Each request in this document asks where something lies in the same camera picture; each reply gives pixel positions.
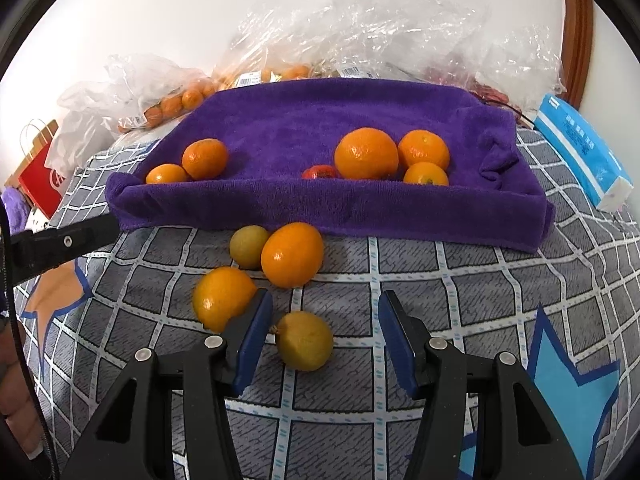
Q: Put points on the oval orange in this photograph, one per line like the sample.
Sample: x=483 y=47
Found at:
x=292 y=254

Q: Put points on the brown wooden frame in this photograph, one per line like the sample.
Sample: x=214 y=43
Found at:
x=577 y=35

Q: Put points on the small orange kumquat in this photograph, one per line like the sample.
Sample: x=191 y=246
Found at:
x=425 y=174
x=166 y=174

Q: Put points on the purple towel tray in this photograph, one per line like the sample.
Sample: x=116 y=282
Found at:
x=300 y=120

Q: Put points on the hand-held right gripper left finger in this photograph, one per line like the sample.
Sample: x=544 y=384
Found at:
x=252 y=345

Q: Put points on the grey checked blanket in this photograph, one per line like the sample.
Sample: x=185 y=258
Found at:
x=450 y=285

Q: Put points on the large crumpled clear plastic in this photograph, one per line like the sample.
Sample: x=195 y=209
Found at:
x=375 y=25

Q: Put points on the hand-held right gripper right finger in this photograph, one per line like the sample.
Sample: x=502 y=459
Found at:
x=397 y=345

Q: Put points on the white plastic bag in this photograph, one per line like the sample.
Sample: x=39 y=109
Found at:
x=70 y=135

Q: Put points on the yellow round fruit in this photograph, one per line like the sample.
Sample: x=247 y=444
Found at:
x=303 y=341

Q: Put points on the labelled bag of mandarins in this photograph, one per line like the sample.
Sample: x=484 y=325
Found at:
x=270 y=74

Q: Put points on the yellow-green round fruit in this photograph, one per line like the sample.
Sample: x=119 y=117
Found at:
x=249 y=246

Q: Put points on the smooth yellow-orange citrus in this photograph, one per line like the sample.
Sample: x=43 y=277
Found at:
x=224 y=299

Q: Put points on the person's left hand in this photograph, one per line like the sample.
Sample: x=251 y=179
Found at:
x=17 y=425

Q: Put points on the large orange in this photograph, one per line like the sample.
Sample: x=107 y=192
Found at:
x=366 y=154

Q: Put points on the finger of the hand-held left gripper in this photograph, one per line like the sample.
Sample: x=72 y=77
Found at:
x=65 y=242

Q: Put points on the mandarin orange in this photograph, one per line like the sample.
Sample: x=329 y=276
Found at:
x=204 y=158
x=424 y=149

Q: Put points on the small red persimmon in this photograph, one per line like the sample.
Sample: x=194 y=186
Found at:
x=319 y=172

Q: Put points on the blue tissue pack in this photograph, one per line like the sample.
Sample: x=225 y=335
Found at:
x=580 y=155

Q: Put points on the pack of red tomatoes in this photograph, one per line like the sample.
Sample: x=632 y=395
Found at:
x=485 y=91

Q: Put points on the red paper bag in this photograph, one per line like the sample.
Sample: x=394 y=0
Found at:
x=42 y=185

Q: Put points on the purple fluffy cloth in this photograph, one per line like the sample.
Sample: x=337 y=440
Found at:
x=10 y=205

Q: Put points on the clear bag of mandarins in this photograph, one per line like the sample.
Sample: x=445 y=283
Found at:
x=150 y=85

